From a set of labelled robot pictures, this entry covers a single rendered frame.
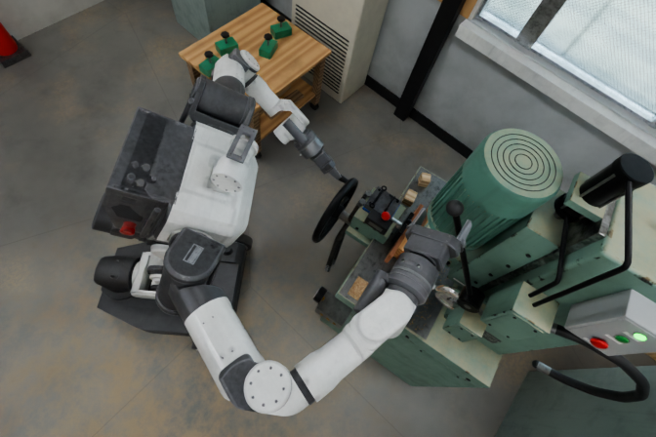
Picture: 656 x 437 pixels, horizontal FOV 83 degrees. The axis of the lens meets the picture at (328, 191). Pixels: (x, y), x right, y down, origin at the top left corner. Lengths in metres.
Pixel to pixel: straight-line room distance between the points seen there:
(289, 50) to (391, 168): 0.99
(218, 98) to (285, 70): 1.26
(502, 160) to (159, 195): 0.69
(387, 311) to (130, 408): 1.66
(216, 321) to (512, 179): 0.62
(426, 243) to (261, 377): 0.41
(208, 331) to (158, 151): 0.38
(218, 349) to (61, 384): 1.63
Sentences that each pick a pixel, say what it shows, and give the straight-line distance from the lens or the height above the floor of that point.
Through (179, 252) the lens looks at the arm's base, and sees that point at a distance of 0.78.
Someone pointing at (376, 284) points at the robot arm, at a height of 1.36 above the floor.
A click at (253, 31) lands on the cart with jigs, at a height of 0.53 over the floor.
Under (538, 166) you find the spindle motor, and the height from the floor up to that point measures 1.51.
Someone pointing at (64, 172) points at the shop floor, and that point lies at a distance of 2.71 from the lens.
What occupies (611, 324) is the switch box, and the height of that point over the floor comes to 1.44.
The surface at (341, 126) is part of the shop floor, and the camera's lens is 2.66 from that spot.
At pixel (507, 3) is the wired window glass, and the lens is 2.27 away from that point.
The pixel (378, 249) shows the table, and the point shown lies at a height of 0.90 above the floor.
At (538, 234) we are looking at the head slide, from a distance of 0.89.
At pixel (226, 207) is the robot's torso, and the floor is 1.33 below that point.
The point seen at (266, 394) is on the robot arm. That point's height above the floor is 1.40.
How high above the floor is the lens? 2.09
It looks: 62 degrees down
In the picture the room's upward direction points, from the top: 15 degrees clockwise
